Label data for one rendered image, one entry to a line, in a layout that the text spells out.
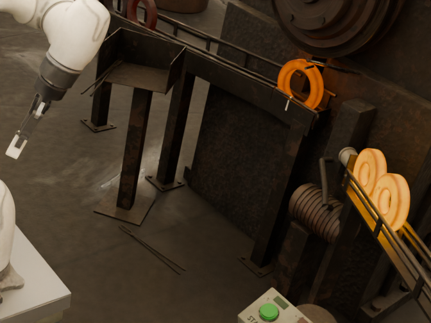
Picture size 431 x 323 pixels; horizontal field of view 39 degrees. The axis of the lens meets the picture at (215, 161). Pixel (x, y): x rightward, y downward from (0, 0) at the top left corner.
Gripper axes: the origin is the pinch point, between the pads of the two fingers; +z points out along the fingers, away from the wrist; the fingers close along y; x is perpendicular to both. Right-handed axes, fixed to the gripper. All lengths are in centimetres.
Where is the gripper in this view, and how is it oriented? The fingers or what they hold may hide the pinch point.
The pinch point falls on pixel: (17, 145)
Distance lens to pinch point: 160.8
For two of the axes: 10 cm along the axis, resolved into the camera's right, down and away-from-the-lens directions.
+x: -8.2, -4.3, -3.7
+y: -1.3, -4.9, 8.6
